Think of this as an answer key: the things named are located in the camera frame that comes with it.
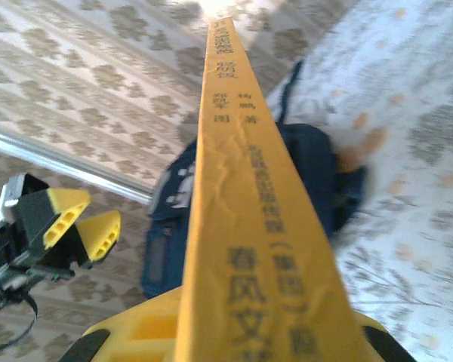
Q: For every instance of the yellow book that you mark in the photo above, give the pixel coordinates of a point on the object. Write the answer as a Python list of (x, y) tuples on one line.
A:
[(256, 226)]

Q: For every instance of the aluminium corner post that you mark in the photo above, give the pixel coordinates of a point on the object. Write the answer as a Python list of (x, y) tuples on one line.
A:
[(60, 160)]

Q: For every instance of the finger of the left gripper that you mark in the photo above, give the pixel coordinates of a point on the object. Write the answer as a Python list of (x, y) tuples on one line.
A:
[(41, 215), (94, 237)]

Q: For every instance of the navy blue backpack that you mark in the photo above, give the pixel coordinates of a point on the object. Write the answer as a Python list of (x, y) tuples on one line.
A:
[(313, 166)]

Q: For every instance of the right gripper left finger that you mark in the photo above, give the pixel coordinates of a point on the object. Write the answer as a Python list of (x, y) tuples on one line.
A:
[(147, 332)]

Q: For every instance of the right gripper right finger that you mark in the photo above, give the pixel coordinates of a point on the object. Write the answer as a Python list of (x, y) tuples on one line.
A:
[(381, 345)]

